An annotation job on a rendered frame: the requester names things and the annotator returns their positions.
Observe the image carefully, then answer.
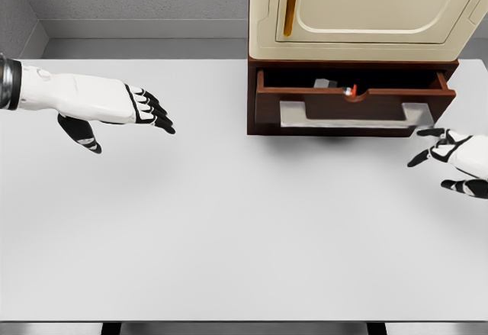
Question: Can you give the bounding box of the grey switch with red lever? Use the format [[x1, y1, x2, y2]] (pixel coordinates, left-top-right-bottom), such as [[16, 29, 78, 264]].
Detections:
[[313, 78, 359, 98]]

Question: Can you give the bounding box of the gold door handle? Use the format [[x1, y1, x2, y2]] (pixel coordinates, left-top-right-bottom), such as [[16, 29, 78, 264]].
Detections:
[[282, 0, 301, 38]]

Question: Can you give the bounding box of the silver drawer handle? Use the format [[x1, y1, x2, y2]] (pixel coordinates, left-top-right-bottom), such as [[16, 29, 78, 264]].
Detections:
[[278, 100, 436, 130]]

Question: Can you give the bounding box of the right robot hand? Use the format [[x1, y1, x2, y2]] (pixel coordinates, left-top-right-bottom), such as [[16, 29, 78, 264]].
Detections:
[[406, 127, 488, 200]]

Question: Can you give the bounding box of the cream and brown cabinet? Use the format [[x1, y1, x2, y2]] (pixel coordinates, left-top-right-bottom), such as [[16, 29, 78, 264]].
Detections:
[[246, 0, 488, 138]]

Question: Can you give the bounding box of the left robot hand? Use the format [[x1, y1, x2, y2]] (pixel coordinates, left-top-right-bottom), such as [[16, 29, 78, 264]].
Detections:
[[56, 74, 177, 156]]

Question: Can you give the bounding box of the brown wooden drawer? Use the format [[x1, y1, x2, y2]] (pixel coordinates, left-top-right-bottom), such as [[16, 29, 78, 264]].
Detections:
[[254, 68, 458, 130]]

